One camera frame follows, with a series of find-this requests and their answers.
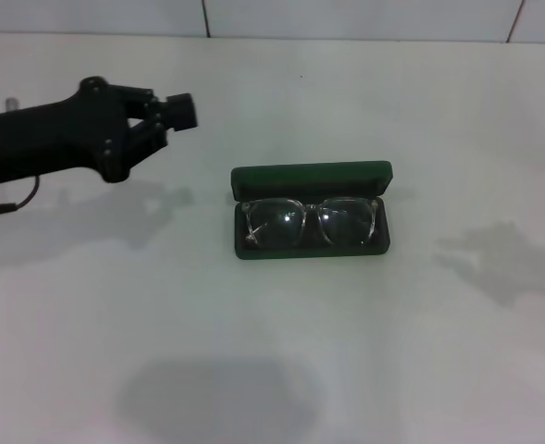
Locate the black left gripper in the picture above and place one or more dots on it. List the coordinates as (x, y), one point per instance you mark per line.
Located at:
(45, 139)

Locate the green glasses case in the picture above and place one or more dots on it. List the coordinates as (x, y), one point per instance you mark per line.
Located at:
(309, 180)

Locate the clear white glasses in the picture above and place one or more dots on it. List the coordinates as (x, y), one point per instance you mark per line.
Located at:
(311, 210)

